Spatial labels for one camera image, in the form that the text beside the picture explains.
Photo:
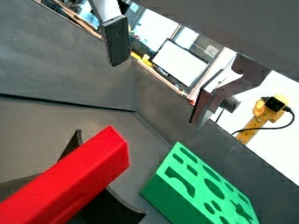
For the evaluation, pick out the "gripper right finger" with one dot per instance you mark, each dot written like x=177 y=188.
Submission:
x=238 y=77

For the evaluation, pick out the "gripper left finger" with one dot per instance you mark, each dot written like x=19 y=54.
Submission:
x=114 y=29

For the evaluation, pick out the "red double-square object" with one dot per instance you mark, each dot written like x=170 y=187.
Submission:
x=53 y=198

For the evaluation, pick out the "green shape-sorting board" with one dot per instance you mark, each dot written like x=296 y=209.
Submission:
x=193 y=195

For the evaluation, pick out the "white monitor screen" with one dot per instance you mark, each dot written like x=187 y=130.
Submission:
x=179 y=63

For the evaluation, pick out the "black curved stand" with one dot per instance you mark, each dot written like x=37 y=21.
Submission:
x=106 y=209

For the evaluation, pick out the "black side camera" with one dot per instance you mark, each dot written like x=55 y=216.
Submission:
x=273 y=103

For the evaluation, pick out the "yellow camera mount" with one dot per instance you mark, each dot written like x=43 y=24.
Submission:
x=264 y=115

